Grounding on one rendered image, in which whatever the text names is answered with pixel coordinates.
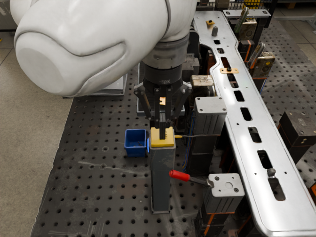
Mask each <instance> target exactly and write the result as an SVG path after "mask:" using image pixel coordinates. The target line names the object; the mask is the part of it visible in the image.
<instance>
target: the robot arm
mask: <svg viewBox="0 0 316 237"><path fill-rule="evenodd" d="M5 1H9V0H0V2H5ZM197 1H198V0H10V11H11V15H12V17H13V19H14V21H15V23H16V24H17V25H18V27H17V30H16V33H15V37H14V46H15V51H16V57H17V60H18V62H19V65H20V67H21V69H22V70H23V71H24V72H25V74H26V75H27V76H28V77H29V79H30V80H31V81H32V82H34V83H35V84H36V85H37V86H39V87H40V88H42V89H43V90H45V91H47V92H49V93H51V94H54V95H59V96H63V97H69V98H73V97H79V96H84V95H88V94H91V93H94V92H96V91H99V90H101V89H103V88H105V87H107V86H109V85H110V84H112V83H114V82H115V81H117V80H118V79H120V78H121V77H122V76H124V75H125V74H126V73H128V72H129V71H130V70H132V69H133V68H134V67H135V66H136V65H137V64H138V63H140V62H141V61H143V62H144V73H145V76H144V78H143V82H142V83H140V84H137V83H135V84H134V94H135V95H136V96H137V97H138V98H139V100H140V103H141V105H142V108H143V110H144V112H145V115H146V117H147V120H152V119H153V120H154V121H155V128H156V129H159V139H160V140H165V138H166V128H169V127H170V123H171V119H178V117H179V115H180V113H181V110H182V108H183V106H184V103H185V101H186V99H187V97H188V96H189V95H190V94H191V93H192V91H193V90H192V85H191V83H190V82H187V83H186V82H184V81H183V78H182V63H183V62H184V61H185V60H186V55H187V48H188V41H189V37H190V25H191V22H192V20H193V18H194V15H195V11H196V6H197ZM145 88H146V89H147V90H148V91H149V92H150V93H151V94H152V95H153V96H154V112H152V110H151V107H150V104H149V102H148V99H147V97H146V94H145ZM179 88H181V90H180V93H179V95H178V98H177V100H176V103H175V105H174V108H173V111H171V102H172V95H173V94H174V93H175V92H176V91H177V90H178V89H179ZM160 97H166V101H165V113H160Z"/></svg>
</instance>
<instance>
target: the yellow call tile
mask: <svg viewBox="0 0 316 237"><path fill-rule="evenodd" d="M168 146H174V136H173V128H172V127H169V128H166V138H165V140H160V139H159V129H156V128H154V127H151V147H168Z"/></svg>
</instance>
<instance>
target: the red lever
mask: <svg viewBox="0 0 316 237"><path fill-rule="evenodd" d="M169 176H170V177H172V178H175V179H178V180H181V181H185V182H187V181H190V182H194V183H197V184H201V185H203V188H205V189H209V190H210V189H212V188H214V183H213V181H211V180H208V179H207V180H205V181H203V180H200V179H197V178H193V177H191V176H190V175H189V174H185V173H182V172H179V171H176V170H173V169H172V170H171V171H169Z"/></svg>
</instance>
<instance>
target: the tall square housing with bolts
mask: <svg viewBox="0 0 316 237"><path fill-rule="evenodd" d="M227 113H228V110H227V107H226V104H225V101H224V99H223V97H221V96H215V97H196V98H195V103H194V109H193V110H192V116H191V123H190V131H189V136H195V135H199V134H203V135H205V136H197V137H192V138H190V137H188V143H187V149H186V155H185V161H183V164H182V166H183V167H182V168H183V171H184V173H185V174H189V175H190V176H191V177H196V178H198V177H199V178H203V179H204V178H205V177H207V178H208V176H209V175H210V172H209V168H210V164H211V161H212V158H213V150H214V146H215V143H216V140H217V136H220V135H221V131H222V128H223V125H224V122H225V118H226V116H227Z"/></svg>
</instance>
